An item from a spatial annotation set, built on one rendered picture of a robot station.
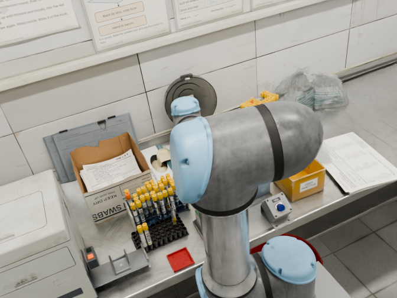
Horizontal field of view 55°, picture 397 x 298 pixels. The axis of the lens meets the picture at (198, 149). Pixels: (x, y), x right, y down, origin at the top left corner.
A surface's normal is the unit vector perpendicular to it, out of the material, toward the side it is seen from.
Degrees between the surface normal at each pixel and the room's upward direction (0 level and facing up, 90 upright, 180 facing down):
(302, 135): 59
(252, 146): 54
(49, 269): 90
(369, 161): 1
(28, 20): 89
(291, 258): 7
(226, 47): 90
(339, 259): 0
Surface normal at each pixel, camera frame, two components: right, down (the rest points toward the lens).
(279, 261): 0.00, -0.82
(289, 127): 0.13, -0.28
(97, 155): 0.40, 0.46
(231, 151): 0.09, -0.03
